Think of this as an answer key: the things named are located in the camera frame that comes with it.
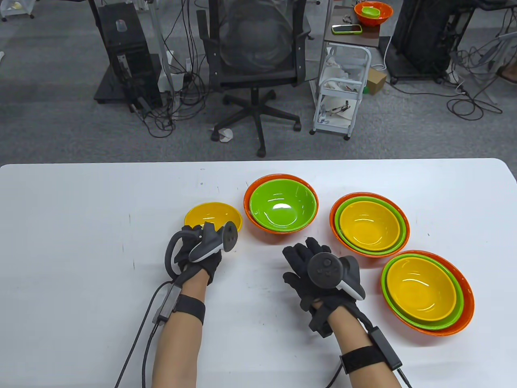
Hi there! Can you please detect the cardboard box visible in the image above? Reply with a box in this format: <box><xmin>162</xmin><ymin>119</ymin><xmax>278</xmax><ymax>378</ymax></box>
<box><xmin>366</xmin><ymin>68</ymin><xmax>387</xmax><ymax>95</ymax></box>

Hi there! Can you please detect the grey metal stand leg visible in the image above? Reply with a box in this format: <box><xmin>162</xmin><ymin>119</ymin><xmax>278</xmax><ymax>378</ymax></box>
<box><xmin>146</xmin><ymin>0</ymin><xmax>178</xmax><ymax>122</ymax></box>

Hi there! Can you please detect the medium green bowl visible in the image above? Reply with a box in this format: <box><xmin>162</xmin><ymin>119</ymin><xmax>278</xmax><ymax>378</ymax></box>
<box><xmin>249</xmin><ymin>179</ymin><xmax>317</xmax><ymax>232</ymax></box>
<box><xmin>334</xmin><ymin>196</ymin><xmax>407</xmax><ymax>255</ymax></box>
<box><xmin>381</xmin><ymin>254</ymin><xmax>465</xmax><ymax>331</ymax></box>

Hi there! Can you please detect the black mesh office chair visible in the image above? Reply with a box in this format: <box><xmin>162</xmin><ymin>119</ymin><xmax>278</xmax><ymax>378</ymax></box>
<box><xmin>197</xmin><ymin>0</ymin><xmax>313</xmax><ymax>158</ymax></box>

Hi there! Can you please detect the person's left hand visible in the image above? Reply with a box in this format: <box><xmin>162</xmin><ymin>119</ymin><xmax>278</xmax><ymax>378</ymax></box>
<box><xmin>174</xmin><ymin>224</ymin><xmax>223</xmax><ymax>287</ymax></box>

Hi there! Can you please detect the large orange bowl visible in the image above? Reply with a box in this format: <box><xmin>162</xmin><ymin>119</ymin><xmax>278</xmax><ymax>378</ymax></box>
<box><xmin>354</xmin><ymin>1</ymin><xmax>393</xmax><ymax>27</ymax></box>
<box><xmin>244</xmin><ymin>174</ymin><xmax>319</xmax><ymax>234</ymax></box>
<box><xmin>329</xmin><ymin>192</ymin><xmax>410</xmax><ymax>258</ymax></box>
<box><xmin>381</xmin><ymin>250</ymin><xmax>475</xmax><ymax>337</ymax></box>

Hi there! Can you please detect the tangle of black cables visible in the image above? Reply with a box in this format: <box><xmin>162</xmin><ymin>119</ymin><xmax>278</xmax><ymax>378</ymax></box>
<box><xmin>129</xmin><ymin>0</ymin><xmax>208</xmax><ymax>139</ymax></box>
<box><xmin>446</xmin><ymin>40</ymin><xmax>517</xmax><ymax>121</ymax></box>

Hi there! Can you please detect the small yellow bowl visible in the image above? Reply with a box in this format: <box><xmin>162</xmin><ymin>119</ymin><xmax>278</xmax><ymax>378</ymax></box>
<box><xmin>387</xmin><ymin>257</ymin><xmax>457</xmax><ymax>322</ymax></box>
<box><xmin>184</xmin><ymin>202</ymin><xmax>243</xmax><ymax>235</ymax></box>
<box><xmin>339</xmin><ymin>201</ymin><xmax>401</xmax><ymax>251</ymax></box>

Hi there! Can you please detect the person's left forearm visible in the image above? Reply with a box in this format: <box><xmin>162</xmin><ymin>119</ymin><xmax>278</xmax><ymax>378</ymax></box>
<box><xmin>151</xmin><ymin>269</ymin><xmax>208</xmax><ymax>388</ymax></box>

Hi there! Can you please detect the person's right forearm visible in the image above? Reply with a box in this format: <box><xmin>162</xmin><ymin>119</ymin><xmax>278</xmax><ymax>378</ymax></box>
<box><xmin>327</xmin><ymin>305</ymin><xmax>400</xmax><ymax>388</ymax></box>

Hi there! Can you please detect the beige paper sheet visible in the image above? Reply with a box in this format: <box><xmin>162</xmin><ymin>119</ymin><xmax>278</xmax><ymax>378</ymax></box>
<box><xmin>323</xmin><ymin>97</ymin><xmax>358</xmax><ymax>122</ymax></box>

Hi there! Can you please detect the white crumpled bag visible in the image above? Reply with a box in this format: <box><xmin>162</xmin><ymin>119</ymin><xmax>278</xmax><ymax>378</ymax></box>
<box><xmin>325</xmin><ymin>55</ymin><xmax>360</xmax><ymax>83</ymax></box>

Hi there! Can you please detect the black armband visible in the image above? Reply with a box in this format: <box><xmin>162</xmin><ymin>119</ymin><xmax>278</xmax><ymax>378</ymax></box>
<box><xmin>174</xmin><ymin>294</ymin><xmax>206</xmax><ymax>325</ymax></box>
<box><xmin>339</xmin><ymin>345</ymin><xmax>386</xmax><ymax>374</ymax></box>

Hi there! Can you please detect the black wheeled cabinet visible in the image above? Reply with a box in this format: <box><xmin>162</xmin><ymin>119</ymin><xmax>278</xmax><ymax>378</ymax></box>
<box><xmin>390</xmin><ymin>0</ymin><xmax>477</xmax><ymax>84</ymax></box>

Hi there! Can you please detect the white rolling cart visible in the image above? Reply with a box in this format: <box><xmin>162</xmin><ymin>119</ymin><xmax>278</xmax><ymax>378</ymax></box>
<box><xmin>309</xmin><ymin>44</ymin><xmax>372</xmax><ymax>141</ymax></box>

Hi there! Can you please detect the black braided cable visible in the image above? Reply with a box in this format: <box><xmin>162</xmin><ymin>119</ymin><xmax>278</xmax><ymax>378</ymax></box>
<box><xmin>114</xmin><ymin>280</ymin><xmax>172</xmax><ymax>388</ymax></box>
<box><xmin>325</xmin><ymin>362</ymin><xmax>344</xmax><ymax>388</ymax></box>

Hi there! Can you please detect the black hand controller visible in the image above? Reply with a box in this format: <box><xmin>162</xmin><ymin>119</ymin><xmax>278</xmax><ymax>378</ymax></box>
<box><xmin>165</xmin><ymin>220</ymin><xmax>239</xmax><ymax>280</ymax></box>
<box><xmin>308</xmin><ymin>253</ymin><xmax>366</xmax><ymax>300</ymax></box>

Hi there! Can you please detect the person's right hand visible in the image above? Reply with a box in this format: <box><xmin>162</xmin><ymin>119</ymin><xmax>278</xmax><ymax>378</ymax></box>
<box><xmin>282</xmin><ymin>237</ymin><xmax>366</xmax><ymax>336</ymax></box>

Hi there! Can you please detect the black equipment tower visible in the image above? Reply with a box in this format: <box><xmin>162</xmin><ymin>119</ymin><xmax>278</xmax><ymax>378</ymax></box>
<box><xmin>94</xmin><ymin>2</ymin><xmax>164</xmax><ymax>112</ymax></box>

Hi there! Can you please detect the brown side table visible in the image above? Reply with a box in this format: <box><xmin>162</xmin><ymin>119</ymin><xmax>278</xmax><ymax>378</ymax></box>
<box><xmin>321</xmin><ymin>4</ymin><xmax>384</xmax><ymax>49</ymax></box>

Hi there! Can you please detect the white wheeled rack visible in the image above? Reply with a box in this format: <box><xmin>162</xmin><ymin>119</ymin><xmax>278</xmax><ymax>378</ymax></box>
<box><xmin>0</xmin><ymin>0</ymin><xmax>35</xmax><ymax>21</ymax></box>

